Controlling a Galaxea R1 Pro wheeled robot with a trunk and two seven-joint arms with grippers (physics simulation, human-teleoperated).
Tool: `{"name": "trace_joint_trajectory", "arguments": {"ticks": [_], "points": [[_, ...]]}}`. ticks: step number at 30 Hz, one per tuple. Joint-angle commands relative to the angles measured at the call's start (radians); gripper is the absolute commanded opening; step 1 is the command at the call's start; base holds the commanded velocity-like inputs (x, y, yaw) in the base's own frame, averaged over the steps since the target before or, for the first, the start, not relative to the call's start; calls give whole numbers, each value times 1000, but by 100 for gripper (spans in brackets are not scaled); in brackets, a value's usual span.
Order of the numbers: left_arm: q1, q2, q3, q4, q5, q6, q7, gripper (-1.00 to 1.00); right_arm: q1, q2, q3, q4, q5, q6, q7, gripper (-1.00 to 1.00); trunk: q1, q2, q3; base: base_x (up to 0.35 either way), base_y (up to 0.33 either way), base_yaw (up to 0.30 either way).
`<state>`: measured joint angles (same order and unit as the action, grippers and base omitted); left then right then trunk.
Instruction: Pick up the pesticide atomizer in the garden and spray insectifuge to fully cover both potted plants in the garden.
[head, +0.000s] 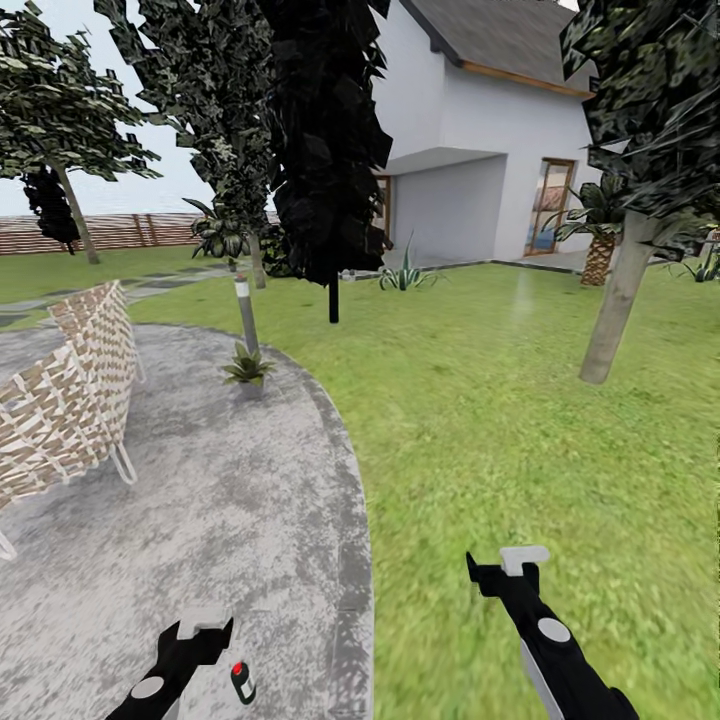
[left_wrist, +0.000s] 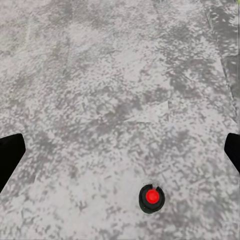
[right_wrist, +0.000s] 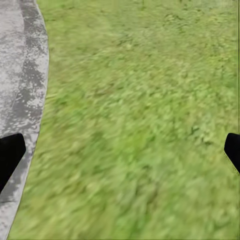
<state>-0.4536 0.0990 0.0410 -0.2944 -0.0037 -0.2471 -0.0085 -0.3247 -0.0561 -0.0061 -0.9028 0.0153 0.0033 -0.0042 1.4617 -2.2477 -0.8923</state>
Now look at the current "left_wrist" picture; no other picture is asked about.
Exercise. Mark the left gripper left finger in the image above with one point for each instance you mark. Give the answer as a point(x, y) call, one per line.
point(12, 149)

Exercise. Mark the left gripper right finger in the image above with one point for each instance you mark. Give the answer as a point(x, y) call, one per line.
point(232, 149)

